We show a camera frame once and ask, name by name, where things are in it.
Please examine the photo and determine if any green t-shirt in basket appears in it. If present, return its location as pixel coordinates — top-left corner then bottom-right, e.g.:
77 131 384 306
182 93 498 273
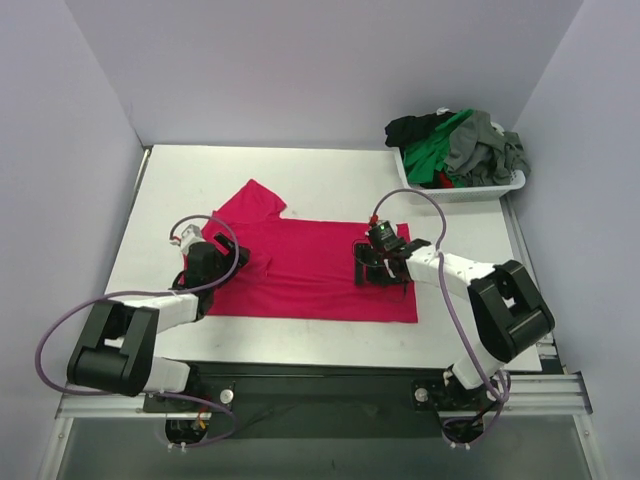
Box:
403 109 474 186

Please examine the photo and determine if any white plastic laundry basket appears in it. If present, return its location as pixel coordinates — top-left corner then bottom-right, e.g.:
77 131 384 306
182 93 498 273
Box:
391 120 530 203

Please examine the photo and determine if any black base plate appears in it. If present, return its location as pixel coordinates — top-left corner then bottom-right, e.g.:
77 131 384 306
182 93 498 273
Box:
143 362 499 445

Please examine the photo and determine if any black t-shirt in basket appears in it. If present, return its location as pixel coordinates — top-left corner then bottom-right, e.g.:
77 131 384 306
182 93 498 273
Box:
384 111 454 148

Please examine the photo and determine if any red garment in basket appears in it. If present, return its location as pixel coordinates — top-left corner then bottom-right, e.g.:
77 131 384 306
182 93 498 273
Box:
420 171 466 189

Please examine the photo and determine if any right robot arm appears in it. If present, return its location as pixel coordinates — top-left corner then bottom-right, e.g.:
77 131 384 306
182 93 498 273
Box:
354 218 555 408

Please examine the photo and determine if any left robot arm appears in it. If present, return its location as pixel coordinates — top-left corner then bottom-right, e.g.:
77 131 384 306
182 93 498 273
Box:
67 232 251 412

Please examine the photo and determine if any red t-shirt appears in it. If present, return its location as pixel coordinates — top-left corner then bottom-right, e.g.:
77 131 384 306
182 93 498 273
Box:
202 180 418 324

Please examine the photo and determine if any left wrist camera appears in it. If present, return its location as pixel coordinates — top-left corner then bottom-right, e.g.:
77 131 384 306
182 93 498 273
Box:
169 224 205 255

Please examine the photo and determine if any aluminium frame rail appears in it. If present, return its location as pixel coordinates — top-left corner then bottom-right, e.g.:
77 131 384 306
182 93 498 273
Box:
53 369 594 420

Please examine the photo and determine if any grey t-shirt in basket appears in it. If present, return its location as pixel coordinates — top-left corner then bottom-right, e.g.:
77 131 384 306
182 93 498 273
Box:
444 110 531 187

